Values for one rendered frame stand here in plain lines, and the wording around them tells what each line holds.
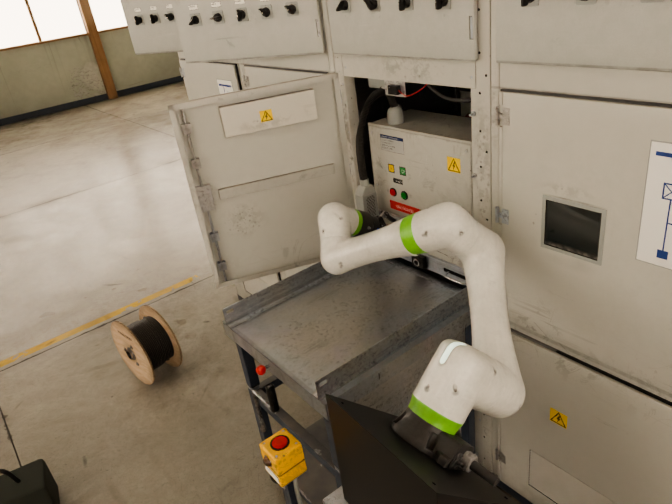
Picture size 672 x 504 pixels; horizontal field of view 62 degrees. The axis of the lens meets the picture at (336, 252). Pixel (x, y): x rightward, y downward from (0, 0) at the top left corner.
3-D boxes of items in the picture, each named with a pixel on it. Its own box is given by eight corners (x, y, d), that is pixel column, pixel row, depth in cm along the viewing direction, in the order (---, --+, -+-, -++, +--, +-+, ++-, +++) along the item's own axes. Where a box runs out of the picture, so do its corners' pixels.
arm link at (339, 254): (422, 217, 163) (398, 211, 156) (427, 257, 161) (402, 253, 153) (336, 245, 189) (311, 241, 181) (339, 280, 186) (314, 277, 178)
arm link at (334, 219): (332, 195, 177) (309, 204, 184) (334, 233, 174) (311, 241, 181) (363, 202, 186) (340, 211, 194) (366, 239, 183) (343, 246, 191)
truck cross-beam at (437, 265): (477, 290, 196) (477, 276, 193) (374, 246, 235) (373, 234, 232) (487, 284, 198) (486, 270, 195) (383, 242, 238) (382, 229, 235)
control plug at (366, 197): (366, 231, 218) (361, 189, 210) (358, 227, 221) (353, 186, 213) (381, 224, 222) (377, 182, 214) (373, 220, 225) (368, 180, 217)
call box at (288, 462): (282, 489, 140) (274, 460, 135) (265, 471, 146) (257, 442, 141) (308, 470, 144) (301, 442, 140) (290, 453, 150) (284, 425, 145)
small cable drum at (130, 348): (122, 370, 327) (99, 313, 309) (154, 350, 341) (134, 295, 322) (158, 397, 302) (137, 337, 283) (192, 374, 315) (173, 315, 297)
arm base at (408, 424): (500, 495, 121) (513, 471, 121) (474, 495, 110) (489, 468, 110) (409, 427, 138) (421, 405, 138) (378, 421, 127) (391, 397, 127)
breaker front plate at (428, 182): (471, 276, 196) (468, 144, 174) (378, 238, 231) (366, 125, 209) (474, 275, 196) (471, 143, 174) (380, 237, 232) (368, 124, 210)
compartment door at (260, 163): (214, 281, 232) (166, 102, 198) (358, 244, 245) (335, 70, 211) (216, 289, 226) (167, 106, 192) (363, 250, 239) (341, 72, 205)
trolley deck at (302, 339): (328, 420, 160) (325, 405, 157) (225, 334, 206) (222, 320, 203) (481, 317, 194) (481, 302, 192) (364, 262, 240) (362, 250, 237)
